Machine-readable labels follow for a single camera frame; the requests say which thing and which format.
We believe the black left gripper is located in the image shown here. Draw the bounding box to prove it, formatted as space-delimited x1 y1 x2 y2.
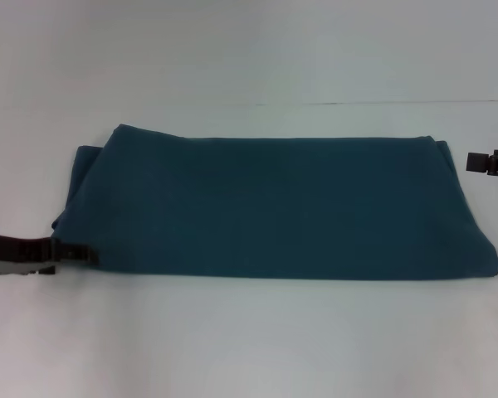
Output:
0 231 99 276

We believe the blue-green t-shirt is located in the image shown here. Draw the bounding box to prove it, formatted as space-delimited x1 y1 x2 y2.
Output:
51 123 498 279

